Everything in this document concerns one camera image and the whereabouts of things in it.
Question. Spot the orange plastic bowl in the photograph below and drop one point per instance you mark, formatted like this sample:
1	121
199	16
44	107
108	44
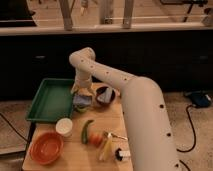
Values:
46	148

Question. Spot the blue floor device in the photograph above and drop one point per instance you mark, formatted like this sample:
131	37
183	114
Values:
200	99

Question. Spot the green plastic tray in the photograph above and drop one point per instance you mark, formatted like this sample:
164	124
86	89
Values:
53	101

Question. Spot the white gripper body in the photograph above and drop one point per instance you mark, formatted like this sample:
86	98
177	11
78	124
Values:
80	83

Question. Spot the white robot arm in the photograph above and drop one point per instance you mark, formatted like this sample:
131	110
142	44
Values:
149	133

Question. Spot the metal spoon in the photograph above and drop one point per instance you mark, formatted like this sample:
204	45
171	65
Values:
114	135

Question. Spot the green chili pepper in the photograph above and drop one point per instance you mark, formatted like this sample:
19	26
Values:
84	133

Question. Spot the black white brush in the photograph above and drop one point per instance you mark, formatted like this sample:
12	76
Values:
122	155

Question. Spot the grey cloth in bowl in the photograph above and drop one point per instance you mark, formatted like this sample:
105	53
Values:
107	95

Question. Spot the dark brown bowl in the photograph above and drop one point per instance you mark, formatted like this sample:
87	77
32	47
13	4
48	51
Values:
99	94

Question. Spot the white paper cup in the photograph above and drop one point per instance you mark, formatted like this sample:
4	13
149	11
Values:
64	127

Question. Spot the green plastic cup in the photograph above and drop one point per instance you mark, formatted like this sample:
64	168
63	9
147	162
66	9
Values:
81	109

